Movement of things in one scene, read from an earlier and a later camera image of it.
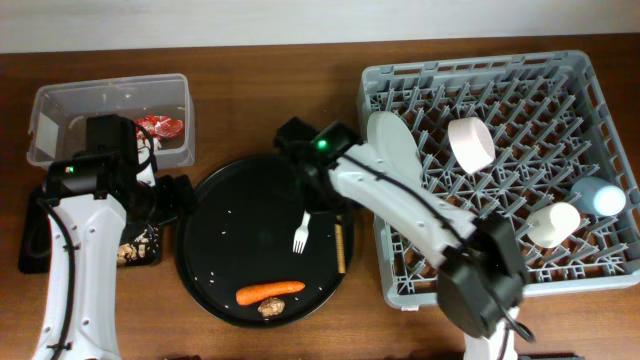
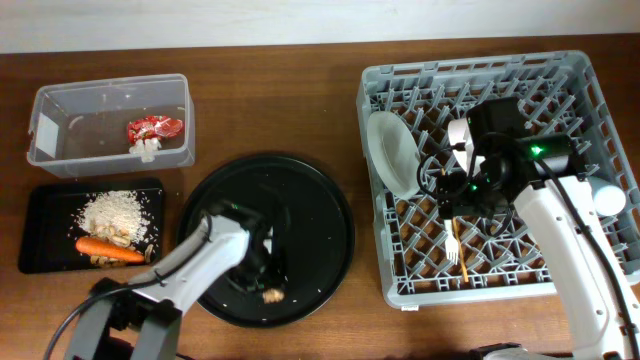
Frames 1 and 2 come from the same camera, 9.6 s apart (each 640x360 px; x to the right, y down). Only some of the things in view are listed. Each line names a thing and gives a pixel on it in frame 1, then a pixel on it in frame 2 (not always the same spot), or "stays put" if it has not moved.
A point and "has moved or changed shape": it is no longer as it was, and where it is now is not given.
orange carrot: [252, 293] has moved or changed shape
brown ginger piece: [271, 306] → [272, 296]
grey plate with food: [396, 144] stays put
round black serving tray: [250, 254] stays put
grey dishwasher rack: [509, 135] stays put
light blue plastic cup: [598, 195] stays put
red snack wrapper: [162, 127] stays put
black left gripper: [177, 201] → [280, 278]
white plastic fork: [300, 235] has moved or changed shape
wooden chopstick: [340, 244] has moved or changed shape
